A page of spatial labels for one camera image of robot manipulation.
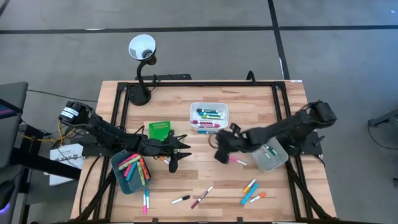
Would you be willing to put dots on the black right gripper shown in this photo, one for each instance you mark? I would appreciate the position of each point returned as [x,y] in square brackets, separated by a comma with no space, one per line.
[230,141]

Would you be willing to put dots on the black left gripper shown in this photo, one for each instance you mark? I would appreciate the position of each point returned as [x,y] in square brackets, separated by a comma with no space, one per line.
[155,146]

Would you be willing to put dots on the orange small marker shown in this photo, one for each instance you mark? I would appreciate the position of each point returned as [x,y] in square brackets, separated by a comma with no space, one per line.
[164,160]
[257,197]

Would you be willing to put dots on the pink small marker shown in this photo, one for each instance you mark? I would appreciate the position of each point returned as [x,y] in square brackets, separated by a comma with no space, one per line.
[238,161]
[145,203]

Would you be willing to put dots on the blue thin marker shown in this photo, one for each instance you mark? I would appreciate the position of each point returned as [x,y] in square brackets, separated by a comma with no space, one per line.
[206,132]

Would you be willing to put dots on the magenta whiteboard marker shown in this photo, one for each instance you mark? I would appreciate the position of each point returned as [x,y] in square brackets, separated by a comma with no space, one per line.
[208,125]

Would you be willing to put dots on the green plastic mesh basket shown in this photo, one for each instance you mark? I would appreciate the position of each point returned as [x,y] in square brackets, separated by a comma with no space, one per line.
[159,130]

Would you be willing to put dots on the red whiteboard marker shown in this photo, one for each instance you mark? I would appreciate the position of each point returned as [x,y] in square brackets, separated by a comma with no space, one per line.
[205,122]

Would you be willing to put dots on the blue whiteboard marker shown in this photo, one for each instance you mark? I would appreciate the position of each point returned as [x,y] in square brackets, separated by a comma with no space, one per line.
[211,114]

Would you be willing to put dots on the dark green whiteboard marker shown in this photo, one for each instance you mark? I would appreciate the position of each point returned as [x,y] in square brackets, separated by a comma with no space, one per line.
[207,110]

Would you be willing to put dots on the red thin marker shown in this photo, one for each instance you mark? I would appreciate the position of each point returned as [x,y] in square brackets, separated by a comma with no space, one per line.
[265,153]

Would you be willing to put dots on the orange highlighter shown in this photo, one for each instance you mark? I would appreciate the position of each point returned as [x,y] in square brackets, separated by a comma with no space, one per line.
[144,168]

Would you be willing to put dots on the green thin marker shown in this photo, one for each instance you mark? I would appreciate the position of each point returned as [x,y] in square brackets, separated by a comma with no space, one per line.
[271,150]

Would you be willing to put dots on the white plastic bin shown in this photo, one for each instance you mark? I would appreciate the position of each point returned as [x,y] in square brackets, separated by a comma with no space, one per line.
[194,107]

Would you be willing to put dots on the light green highlighter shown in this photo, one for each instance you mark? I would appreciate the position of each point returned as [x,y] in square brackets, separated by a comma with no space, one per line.
[140,173]

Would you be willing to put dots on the yellow small marker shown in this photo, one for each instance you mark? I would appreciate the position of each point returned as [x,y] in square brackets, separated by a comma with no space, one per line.
[249,185]

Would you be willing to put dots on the black small marker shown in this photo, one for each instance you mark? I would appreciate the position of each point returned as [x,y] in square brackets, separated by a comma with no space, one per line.
[181,199]

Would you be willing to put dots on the clear plastic bin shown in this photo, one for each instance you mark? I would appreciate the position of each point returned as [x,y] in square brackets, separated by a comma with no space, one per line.
[275,163]

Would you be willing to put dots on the slim green highlighter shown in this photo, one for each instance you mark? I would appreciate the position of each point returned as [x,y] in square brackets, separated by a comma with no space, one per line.
[129,163]

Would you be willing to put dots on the blue highlighter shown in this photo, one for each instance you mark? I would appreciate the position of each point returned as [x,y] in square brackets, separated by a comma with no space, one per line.
[132,171]
[249,193]

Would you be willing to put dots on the pink highlighter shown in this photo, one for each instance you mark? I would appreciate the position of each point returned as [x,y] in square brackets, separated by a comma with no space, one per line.
[128,170]
[128,159]

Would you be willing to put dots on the blue small marker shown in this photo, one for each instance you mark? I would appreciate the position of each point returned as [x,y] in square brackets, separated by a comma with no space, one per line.
[148,198]

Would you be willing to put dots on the teal plastic bin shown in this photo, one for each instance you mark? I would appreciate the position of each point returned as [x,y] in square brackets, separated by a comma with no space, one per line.
[133,186]

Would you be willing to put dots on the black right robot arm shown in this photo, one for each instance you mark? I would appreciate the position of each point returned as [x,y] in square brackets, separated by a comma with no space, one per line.
[280,130]

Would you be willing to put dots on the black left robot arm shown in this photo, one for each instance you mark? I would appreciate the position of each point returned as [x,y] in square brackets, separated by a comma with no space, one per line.
[105,133]

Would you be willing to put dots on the black gooseneck desk lamp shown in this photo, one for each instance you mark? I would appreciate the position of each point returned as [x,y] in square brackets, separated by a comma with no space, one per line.
[141,93]

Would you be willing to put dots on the black power strip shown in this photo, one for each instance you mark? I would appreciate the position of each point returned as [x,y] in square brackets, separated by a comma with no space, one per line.
[168,76]

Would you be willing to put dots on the white paper sheet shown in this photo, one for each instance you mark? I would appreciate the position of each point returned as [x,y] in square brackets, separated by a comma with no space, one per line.
[65,155]

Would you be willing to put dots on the black desk stand beam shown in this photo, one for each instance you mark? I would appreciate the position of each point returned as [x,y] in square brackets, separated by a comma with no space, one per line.
[46,161]

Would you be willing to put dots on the grey desk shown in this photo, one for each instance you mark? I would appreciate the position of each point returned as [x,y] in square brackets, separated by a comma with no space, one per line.
[12,130]

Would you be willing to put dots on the black computer mouse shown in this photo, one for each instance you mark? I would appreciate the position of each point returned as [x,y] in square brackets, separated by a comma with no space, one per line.
[5,193]

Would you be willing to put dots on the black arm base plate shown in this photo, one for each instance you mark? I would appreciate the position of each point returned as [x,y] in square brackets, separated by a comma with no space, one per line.
[308,146]
[93,151]

